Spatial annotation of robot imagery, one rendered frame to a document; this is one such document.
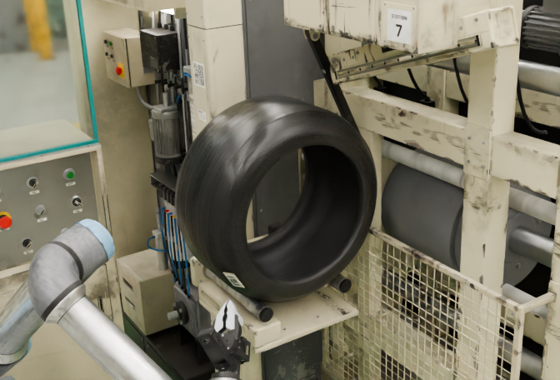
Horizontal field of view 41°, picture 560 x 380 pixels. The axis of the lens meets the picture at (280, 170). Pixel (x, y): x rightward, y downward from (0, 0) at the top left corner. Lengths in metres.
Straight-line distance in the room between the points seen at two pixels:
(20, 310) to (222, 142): 0.67
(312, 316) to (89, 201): 0.86
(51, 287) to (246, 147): 0.61
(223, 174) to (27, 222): 0.86
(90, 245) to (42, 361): 1.02
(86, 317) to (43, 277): 0.13
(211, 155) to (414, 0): 0.66
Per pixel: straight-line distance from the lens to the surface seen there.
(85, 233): 1.83
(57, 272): 1.74
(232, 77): 2.32
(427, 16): 1.90
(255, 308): 2.20
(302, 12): 2.27
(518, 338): 2.11
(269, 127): 2.00
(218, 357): 1.94
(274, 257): 2.44
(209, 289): 2.41
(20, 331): 2.13
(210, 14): 2.26
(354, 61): 2.32
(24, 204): 2.58
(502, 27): 1.95
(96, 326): 1.73
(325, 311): 2.38
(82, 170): 2.61
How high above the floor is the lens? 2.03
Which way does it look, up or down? 20 degrees down
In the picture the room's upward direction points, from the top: 2 degrees counter-clockwise
